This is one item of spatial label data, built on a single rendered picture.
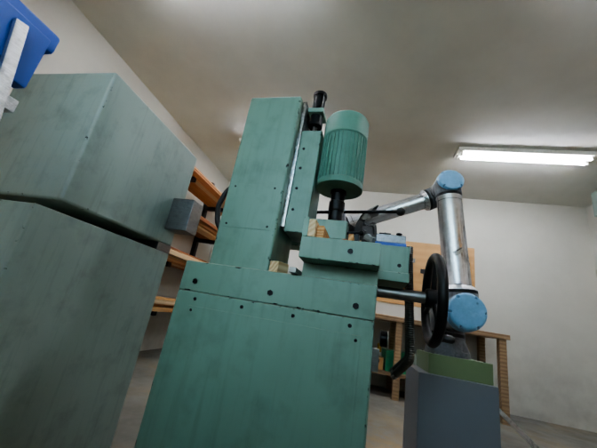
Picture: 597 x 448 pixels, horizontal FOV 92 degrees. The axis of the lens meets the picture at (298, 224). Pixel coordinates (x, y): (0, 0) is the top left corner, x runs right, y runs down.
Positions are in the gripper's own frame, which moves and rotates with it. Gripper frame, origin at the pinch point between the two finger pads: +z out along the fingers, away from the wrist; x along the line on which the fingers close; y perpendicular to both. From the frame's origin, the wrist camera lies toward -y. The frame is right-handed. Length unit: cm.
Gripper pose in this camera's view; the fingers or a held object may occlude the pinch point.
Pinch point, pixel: (378, 221)
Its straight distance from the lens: 119.4
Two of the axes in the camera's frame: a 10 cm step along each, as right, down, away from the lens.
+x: -0.2, 9.4, -3.3
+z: 4.6, -2.9, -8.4
